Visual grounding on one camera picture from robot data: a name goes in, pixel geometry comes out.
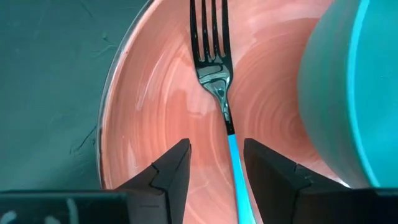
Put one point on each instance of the teal ribbed bowl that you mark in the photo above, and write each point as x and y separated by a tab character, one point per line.
329	93

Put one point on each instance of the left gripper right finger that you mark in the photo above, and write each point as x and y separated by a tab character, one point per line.
280	193

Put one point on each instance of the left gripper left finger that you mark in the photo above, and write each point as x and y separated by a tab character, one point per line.
164	193

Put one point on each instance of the pink ceramic plate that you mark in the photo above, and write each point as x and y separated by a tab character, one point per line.
161	109

